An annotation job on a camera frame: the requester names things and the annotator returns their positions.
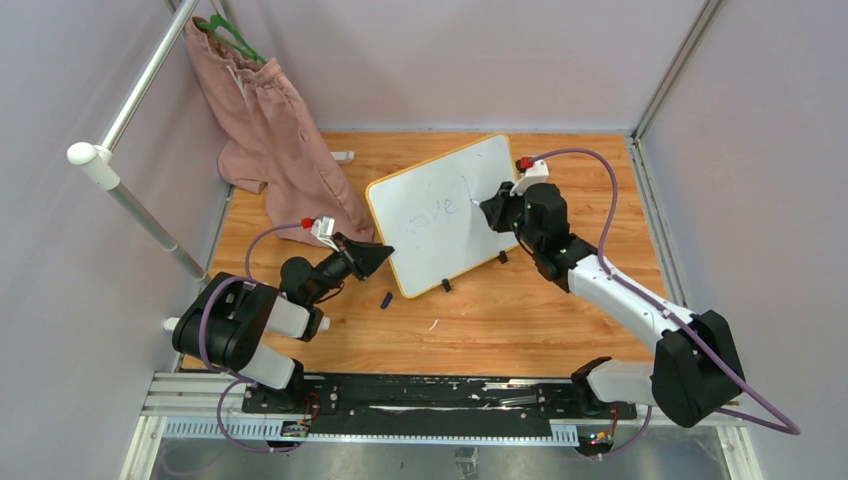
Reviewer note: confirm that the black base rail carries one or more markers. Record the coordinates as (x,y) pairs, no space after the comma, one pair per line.
(374,409)

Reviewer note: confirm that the blue marker cap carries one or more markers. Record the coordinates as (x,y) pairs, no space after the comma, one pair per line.
(386,301)

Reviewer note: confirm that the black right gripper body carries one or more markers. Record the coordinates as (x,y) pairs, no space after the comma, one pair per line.
(519,223)

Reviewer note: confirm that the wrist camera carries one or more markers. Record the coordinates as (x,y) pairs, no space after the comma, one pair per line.
(531,171)
(322,229)

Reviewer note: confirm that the pink cloth garment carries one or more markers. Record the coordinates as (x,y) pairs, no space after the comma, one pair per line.
(274,146)

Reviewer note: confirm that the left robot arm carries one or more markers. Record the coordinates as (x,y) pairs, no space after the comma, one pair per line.
(224,325)

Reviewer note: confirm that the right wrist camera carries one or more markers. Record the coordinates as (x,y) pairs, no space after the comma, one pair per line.
(531,171)

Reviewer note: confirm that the green clothes hanger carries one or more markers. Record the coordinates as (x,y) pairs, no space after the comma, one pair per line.
(237,41)

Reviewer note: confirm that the yellow framed whiteboard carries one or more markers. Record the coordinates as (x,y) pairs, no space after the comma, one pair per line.
(425,213)

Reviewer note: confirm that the metal clothes rack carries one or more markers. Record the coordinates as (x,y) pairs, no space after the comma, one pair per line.
(117,275)

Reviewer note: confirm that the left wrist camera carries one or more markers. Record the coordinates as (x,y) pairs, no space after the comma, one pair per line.
(322,229)

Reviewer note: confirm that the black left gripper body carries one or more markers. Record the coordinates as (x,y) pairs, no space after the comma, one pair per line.
(339,239)

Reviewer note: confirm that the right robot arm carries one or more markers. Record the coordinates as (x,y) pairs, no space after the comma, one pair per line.
(695,368)

